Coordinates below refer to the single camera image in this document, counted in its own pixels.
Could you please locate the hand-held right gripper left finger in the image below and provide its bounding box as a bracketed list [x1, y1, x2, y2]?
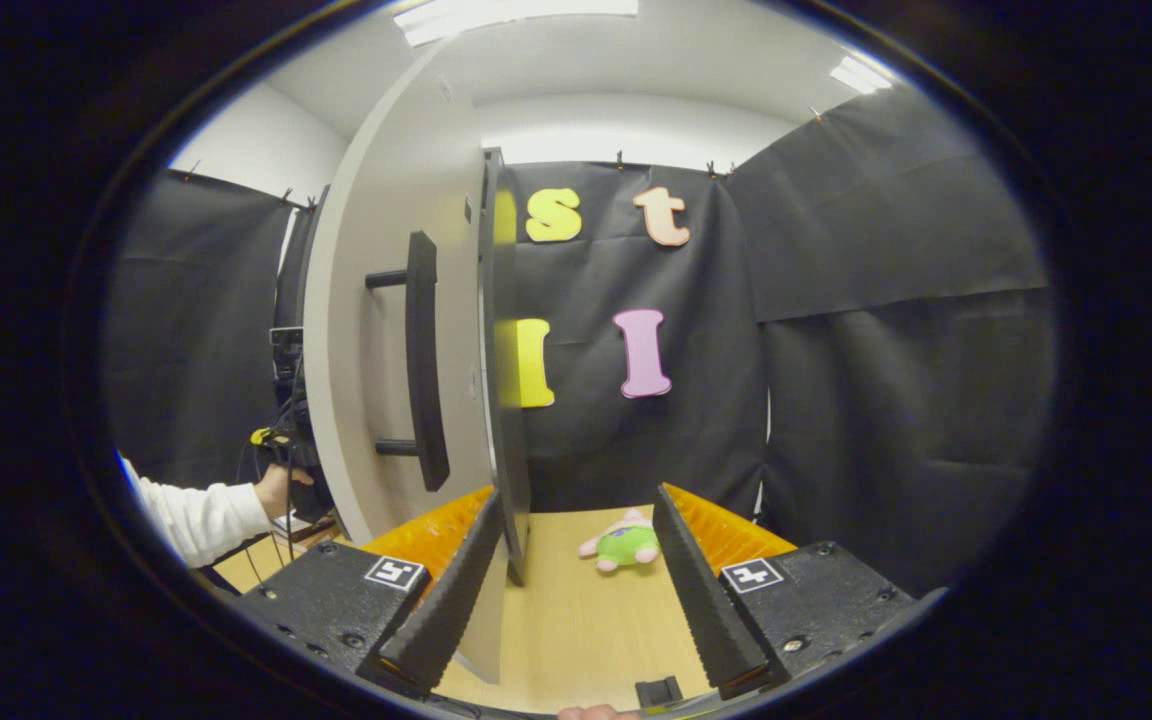
[236, 485, 509, 701]

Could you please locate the black cable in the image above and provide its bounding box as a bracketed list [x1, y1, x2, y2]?
[236, 440, 299, 591]

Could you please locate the green and pink plush toy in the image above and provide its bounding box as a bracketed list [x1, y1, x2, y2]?
[578, 508, 662, 573]

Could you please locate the beige cabinet door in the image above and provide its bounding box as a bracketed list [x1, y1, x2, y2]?
[301, 38, 534, 688]

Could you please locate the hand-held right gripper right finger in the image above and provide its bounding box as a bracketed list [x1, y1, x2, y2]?
[651, 482, 922, 703]

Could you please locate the ceiling light panel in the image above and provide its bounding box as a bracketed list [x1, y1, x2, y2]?
[394, 0, 640, 48]
[829, 55, 895, 96]

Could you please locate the black cabinet door handle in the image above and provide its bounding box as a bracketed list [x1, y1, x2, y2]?
[366, 230, 452, 493]

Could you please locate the black backdrop cloth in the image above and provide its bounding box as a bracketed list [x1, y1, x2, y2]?
[101, 85, 1057, 601]

